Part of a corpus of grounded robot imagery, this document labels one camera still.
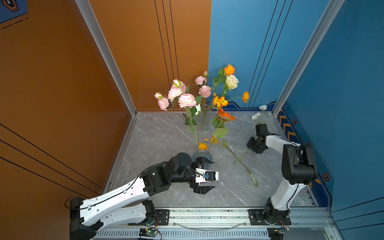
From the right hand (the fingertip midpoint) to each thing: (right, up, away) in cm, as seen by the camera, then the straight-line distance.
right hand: (248, 146), depth 99 cm
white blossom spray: (+14, +18, +14) cm, 27 cm away
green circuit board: (-58, -37, -29) cm, 75 cm away
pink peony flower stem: (-30, +34, -13) cm, 47 cm away
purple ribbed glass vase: (-31, 0, -25) cm, 40 cm away
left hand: (-28, -5, -36) cm, 46 cm away
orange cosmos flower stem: (-25, +6, -13) cm, 29 cm away
